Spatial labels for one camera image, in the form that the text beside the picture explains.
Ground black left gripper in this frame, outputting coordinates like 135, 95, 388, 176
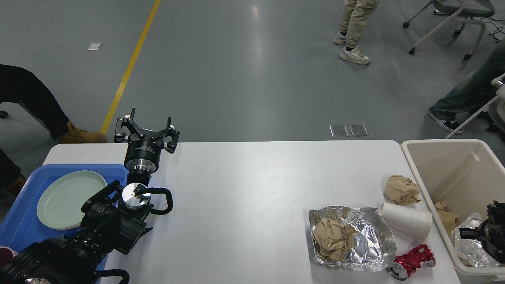
114, 107, 180, 173

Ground brown paper bag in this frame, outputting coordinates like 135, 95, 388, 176
437, 211, 459, 237

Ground foil ball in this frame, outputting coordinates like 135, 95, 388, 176
453, 213, 501, 267

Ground crushed red can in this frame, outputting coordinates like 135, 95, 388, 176
386, 244, 436, 281

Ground aluminium foil tray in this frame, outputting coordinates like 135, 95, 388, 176
308, 206, 397, 271

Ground green plate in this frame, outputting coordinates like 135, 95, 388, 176
37, 170, 107, 230

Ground brown paper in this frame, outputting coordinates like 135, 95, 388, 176
313, 218, 357, 261

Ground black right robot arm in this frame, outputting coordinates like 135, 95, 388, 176
459, 201, 505, 264

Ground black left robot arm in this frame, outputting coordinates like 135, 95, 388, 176
1, 108, 180, 284

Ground paper wad in bin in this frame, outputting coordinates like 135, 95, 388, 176
433, 202, 449, 212

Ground stacked white paper cups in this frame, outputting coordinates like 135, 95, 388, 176
380, 202, 432, 241

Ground beige plastic bin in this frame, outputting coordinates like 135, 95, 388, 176
402, 139, 505, 284

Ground crumpled brown paper ball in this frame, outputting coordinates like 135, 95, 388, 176
384, 175, 421, 206

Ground white floor tag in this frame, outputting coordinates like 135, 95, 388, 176
87, 43, 103, 51

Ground person in grey jeans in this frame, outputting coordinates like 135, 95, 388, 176
428, 40, 505, 132

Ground person in tan boots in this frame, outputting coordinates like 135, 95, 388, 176
0, 64, 107, 194

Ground clear floor plate right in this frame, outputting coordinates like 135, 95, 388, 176
349, 123, 368, 137

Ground blue plastic tray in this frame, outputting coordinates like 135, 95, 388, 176
0, 164, 127, 253

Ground pink mug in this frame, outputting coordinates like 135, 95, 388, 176
0, 246, 18, 269

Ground person in beige trousers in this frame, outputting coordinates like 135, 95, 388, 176
333, 0, 380, 66

